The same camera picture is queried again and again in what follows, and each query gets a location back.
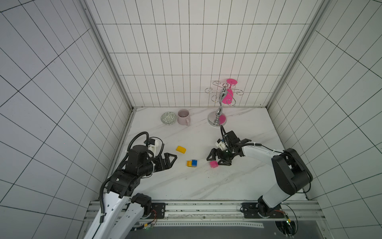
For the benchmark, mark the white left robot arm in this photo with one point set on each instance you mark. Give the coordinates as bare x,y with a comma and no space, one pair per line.
121,209

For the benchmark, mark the pink square lego brick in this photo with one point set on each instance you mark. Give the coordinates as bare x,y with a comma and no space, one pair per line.
213,164

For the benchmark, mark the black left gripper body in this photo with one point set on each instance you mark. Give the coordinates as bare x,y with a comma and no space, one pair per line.
158,166

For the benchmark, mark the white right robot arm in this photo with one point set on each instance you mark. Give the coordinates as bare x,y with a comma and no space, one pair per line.
291,173

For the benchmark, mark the pink plastic wine glass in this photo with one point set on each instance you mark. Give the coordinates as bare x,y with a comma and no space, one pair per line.
229,98

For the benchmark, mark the pink ribbed mug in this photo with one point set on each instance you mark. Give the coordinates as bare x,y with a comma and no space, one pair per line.
184,117

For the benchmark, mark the patterned ceramic bowl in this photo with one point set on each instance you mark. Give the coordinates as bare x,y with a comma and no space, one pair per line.
168,118

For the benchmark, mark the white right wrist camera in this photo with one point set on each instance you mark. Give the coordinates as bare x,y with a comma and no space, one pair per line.
221,145

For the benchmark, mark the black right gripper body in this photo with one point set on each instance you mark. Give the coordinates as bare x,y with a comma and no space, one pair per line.
226,154

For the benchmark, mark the chrome cup holder stand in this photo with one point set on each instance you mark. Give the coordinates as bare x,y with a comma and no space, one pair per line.
218,118

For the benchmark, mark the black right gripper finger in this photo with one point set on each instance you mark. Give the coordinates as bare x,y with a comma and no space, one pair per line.
225,161
212,155

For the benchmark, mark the yellow curved lego brick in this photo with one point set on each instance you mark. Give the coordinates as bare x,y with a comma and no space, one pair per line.
181,149

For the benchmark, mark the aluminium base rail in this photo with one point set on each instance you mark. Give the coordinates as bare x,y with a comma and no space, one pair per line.
229,214

